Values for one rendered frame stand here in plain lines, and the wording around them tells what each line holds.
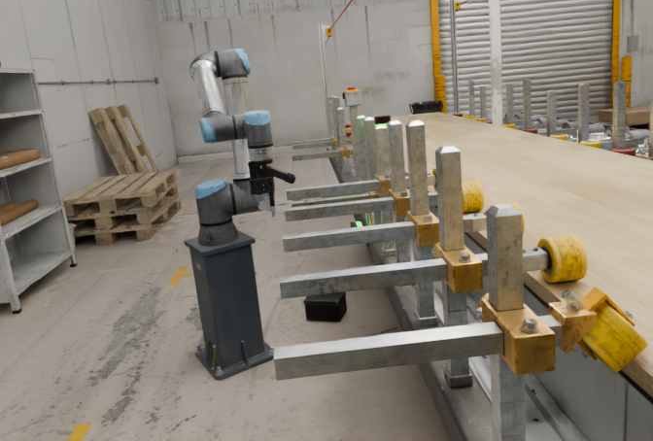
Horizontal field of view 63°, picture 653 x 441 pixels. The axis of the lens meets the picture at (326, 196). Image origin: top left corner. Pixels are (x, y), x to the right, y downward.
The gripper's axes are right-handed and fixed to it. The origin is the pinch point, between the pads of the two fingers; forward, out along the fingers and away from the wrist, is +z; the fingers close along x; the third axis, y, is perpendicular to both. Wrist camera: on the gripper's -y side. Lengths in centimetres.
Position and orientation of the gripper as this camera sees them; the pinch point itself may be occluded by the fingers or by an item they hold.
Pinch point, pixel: (274, 214)
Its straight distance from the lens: 192.2
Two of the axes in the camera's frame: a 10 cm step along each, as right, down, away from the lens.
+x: 0.6, 2.2, -9.7
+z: 1.0, 9.7, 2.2
